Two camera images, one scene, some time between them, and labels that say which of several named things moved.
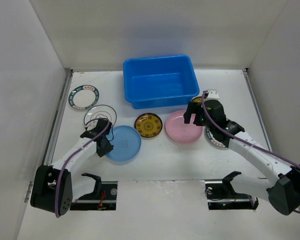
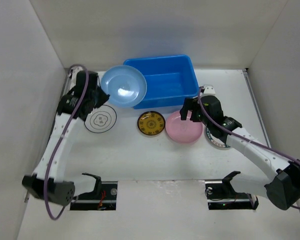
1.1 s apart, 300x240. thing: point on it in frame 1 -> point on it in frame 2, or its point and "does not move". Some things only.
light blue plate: [126, 142] -> [126, 85]
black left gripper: [108, 149] -> [105, 97]
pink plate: [180, 132] does not move
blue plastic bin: [159, 81] does not move
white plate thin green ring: [92, 116] does not move
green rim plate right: [215, 142] does not move
